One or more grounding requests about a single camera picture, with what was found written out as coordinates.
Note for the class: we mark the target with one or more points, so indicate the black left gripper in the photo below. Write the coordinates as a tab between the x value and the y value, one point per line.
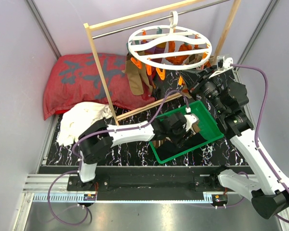
182	140

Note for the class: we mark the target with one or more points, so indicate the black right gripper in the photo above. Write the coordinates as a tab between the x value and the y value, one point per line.
194	80

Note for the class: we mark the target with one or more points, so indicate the white round clip hanger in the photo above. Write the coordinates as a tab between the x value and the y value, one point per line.
185	48

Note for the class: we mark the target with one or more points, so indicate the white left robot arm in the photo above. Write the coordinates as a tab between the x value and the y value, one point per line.
99	138

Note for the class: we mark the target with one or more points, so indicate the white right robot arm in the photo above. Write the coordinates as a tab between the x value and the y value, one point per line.
269	195

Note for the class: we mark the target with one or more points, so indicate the black sock in tray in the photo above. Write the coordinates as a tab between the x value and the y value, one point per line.
168	150

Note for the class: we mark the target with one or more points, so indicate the green plastic tray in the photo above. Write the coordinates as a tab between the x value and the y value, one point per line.
207	125

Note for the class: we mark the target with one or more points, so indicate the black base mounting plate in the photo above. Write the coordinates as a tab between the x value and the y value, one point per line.
149	184

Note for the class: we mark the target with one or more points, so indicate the purple hanging sock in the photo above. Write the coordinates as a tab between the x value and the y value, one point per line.
158	49

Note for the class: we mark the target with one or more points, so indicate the olive brown hanging sock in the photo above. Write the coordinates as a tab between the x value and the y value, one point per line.
140	83

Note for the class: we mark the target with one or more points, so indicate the metal hanging rod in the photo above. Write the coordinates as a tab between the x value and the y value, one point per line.
157	20

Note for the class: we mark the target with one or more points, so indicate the white crumpled cloth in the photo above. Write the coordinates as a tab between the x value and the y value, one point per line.
78	119

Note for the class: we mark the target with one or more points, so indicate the red patterned pillow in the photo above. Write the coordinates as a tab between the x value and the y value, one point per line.
75	79

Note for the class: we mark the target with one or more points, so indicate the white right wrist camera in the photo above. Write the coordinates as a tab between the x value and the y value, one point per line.
223	65

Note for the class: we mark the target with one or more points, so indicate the wooden drying rack frame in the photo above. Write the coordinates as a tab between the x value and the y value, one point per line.
171	7

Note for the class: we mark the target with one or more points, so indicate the aluminium rail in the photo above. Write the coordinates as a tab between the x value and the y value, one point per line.
47	187

